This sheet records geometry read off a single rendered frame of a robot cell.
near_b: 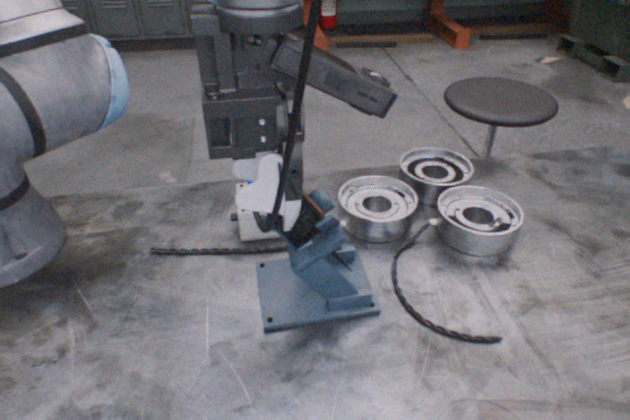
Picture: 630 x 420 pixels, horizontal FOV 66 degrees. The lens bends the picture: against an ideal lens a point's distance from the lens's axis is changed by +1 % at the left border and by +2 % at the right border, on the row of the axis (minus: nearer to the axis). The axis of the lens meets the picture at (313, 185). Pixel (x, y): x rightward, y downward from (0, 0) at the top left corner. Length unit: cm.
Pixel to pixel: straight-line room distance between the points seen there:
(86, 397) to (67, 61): 37
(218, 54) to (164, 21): 350
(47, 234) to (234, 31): 40
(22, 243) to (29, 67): 20
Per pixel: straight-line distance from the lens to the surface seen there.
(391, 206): 66
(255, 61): 40
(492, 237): 62
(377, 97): 41
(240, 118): 40
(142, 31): 393
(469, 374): 52
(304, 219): 48
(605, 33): 395
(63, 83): 64
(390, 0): 456
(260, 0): 36
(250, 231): 63
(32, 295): 65
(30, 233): 66
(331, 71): 39
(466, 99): 153
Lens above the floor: 121
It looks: 34 degrees down
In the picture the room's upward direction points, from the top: straight up
